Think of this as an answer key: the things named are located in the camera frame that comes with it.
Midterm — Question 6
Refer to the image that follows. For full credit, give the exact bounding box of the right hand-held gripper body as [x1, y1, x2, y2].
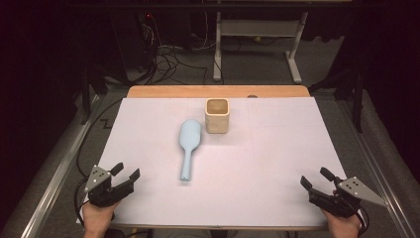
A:
[308, 176, 389, 219]

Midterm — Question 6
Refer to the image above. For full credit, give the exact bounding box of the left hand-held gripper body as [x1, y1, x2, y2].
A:
[83, 165, 137, 208]

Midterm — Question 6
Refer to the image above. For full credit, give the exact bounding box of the light blue plastic spoon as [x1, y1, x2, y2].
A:
[178, 119, 202, 182]

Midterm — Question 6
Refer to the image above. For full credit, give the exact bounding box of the beige square cup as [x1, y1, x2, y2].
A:
[204, 97, 231, 135]

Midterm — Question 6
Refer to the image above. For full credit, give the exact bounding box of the person's right hand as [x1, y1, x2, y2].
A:
[321, 208, 363, 238]

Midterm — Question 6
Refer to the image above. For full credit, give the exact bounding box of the person's left hand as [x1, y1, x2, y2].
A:
[81, 200, 121, 233]

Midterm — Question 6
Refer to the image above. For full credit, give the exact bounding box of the white paper sheet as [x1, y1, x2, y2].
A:
[76, 96, 367, 229]

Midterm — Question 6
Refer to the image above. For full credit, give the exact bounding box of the black metal stand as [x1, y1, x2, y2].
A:
[79, 65, 109, 126]
[310, 65, 368, 134]

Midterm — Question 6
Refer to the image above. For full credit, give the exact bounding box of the dark equipment box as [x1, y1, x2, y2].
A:
[110, 9, 158, 83]

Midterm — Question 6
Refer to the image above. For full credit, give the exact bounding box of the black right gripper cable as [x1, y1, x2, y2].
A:
[355, 206, 369, 237]

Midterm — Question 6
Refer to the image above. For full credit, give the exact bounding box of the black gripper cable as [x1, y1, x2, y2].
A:
[73, 97, 124, 221]
[355, 206, 369, 237]

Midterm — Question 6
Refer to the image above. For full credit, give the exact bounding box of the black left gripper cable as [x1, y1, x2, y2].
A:
[73, 97, 124, 221]

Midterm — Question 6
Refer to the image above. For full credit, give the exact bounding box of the aluminium floor rail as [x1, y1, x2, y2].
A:
[336, 98, 420, 238]
[19, 93, 100, 238]

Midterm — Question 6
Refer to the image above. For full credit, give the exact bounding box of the tangle of black cables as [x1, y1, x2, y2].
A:
[142, 13, 209, 85]

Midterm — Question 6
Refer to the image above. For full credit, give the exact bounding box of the white metal desk frame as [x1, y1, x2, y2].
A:
[212, 11, 310, 84]

